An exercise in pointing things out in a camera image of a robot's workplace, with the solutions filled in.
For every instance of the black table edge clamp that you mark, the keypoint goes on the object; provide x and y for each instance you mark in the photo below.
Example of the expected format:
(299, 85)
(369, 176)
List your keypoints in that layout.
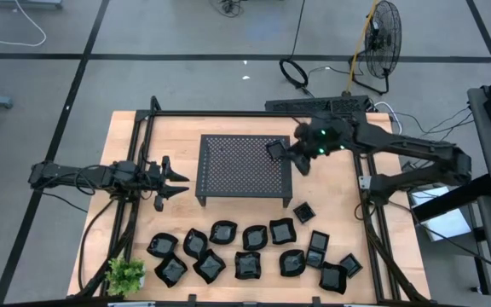
(315, 300)
(192, 299)

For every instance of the white box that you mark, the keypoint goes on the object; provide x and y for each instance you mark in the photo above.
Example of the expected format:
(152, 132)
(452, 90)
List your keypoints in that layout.
(446, 224)

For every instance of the black wavy square plate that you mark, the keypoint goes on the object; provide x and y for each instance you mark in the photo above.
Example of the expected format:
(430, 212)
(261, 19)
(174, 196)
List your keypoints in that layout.
(282, 231)
(247, 264)
(171, 270)
(333, 277)
(209, 266)

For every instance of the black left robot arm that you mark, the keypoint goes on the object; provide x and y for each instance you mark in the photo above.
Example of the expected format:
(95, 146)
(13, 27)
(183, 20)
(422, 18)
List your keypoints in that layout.
(66, 174)

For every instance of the small green potted plant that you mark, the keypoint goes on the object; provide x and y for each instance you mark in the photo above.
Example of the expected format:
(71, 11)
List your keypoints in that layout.
(124, 277)

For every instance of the black desk support beam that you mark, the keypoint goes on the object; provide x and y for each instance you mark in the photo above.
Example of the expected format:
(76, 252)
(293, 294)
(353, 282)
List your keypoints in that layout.
(454, 198)

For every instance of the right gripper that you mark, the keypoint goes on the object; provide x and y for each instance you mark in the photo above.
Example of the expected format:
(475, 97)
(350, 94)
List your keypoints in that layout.
(311, 138)

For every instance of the black perforated metal riser shelf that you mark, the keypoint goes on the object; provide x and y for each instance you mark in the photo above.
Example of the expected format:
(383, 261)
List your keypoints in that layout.
(241, 168)

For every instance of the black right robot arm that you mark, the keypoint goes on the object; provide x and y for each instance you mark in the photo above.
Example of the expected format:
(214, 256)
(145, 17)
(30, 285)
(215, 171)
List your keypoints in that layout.
(420, 149)

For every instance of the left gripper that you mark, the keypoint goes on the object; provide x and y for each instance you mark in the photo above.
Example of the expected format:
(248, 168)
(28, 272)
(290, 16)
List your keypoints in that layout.
(154, 181)

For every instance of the black perforated metal box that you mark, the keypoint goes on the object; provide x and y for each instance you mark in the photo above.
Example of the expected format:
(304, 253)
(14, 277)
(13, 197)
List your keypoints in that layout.
(305, 104)

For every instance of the black floor fan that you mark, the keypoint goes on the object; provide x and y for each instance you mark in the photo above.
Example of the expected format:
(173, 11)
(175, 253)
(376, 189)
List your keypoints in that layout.
(384, 42)

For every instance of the silver metal mounting plate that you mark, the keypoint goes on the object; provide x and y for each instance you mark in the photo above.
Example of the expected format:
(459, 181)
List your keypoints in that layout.
(365, 182)

